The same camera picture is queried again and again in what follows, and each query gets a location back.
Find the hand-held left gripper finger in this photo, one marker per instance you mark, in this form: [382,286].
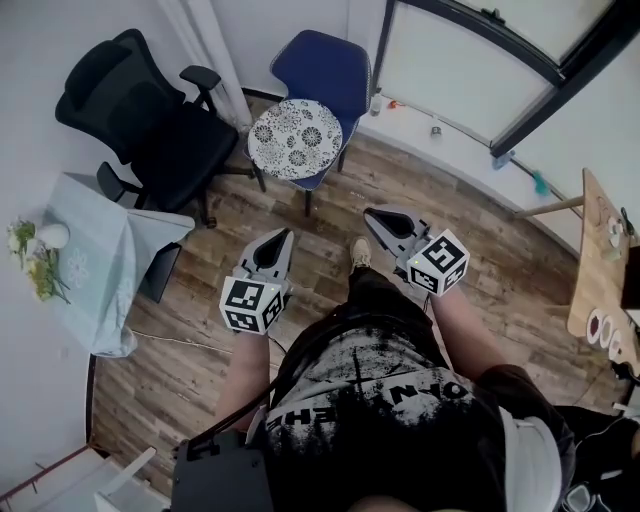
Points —
[285,255]
[256,248]

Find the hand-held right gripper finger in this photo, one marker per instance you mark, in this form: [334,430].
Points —
[400,212]
[381,239]

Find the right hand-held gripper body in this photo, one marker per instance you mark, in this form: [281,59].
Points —
[437,262]

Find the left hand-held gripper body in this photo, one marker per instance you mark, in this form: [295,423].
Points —
[250,305]

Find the round floral cushion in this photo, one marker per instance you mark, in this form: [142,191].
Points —
[296,138]

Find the blue chair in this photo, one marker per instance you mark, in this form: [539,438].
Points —
[325,70]

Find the person's right forearm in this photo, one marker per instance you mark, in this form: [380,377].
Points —
[465,335]

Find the person's left forearm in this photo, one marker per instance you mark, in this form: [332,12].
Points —
[247,370]

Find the black office chair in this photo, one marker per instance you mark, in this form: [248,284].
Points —
[160,130]

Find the person's beige shoe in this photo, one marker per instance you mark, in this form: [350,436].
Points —
[361,252]

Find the person's black trouser leg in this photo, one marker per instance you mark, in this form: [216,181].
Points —
[385,305]

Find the small metal can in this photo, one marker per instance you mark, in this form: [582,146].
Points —
[436,130]

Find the small orange object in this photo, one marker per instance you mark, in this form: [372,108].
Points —
[395,104]

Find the small clear jar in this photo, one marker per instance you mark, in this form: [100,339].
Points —
[376,104]

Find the teal brush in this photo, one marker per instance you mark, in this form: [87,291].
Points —
[540,182]

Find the table with pale blue cloth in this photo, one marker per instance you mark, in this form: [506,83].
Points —
[95,270]

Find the wooden table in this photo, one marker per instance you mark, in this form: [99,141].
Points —
[597,270]

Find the white dish with dark contents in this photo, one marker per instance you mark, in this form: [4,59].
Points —
[595,324]

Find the black waist pack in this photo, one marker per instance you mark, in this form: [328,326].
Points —
[220,475]

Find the person's black printed shirt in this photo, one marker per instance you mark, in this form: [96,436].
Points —
[395,430]

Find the small white cup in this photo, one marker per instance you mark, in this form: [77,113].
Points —
[614,232]

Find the small white dish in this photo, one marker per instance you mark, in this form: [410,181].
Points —
[618,344]
[606,332]

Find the white curtain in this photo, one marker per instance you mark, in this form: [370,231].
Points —
[210,55]

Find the white round vase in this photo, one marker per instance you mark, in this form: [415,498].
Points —
[54,235]

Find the bouquet of flowers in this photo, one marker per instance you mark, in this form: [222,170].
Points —
[37,265]

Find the white furniture piece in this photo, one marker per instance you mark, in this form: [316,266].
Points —
[130,485]

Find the black bag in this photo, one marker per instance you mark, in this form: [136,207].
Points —
[605,450]

